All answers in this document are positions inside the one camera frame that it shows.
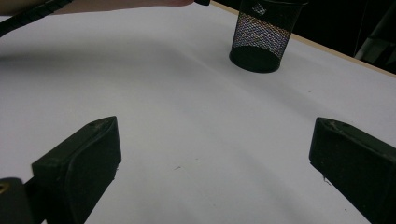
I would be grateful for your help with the white-legged desk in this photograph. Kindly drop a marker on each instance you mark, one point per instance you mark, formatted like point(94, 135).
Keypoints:
point(378, 40)

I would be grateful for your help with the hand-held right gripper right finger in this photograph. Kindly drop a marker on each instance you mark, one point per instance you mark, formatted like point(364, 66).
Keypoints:
point(355, 158)

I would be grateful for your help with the black mesh pen cup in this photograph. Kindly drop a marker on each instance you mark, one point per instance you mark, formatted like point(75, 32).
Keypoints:
point(258, 46)

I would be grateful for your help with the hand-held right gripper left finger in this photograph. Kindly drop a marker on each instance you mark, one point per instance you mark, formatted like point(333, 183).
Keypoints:
point(77, 168)

